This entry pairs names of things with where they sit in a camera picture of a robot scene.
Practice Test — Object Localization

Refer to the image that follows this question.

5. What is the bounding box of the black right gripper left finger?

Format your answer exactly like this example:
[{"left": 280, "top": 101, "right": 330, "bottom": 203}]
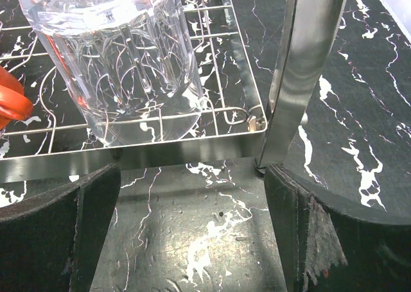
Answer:
[{"left": 1, "top": 165, "right": 121, "bottom": 291}]

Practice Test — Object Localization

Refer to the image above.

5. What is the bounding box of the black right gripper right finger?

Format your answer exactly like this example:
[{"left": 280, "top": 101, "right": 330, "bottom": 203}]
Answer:
[{"left": 264, "top": 164, "right": 410, "bottom": 291}]

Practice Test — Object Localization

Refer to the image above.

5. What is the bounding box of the small orange mug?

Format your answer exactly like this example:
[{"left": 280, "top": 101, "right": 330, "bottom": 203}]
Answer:
[{"left": 0, "top": 67, "right": 33, "bottom": 129}]

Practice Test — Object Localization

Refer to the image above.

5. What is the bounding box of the clear ribbed glass cup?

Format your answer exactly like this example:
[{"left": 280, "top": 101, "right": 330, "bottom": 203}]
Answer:
[{"left": 19, "top": 0, "right": 203, "bottom": 146}]

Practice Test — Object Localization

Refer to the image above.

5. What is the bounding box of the stainless steel dish rack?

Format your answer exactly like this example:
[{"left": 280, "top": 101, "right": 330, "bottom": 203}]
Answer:
[{"left": 1, "top": 0, "right": 346, "bottom": 183}]

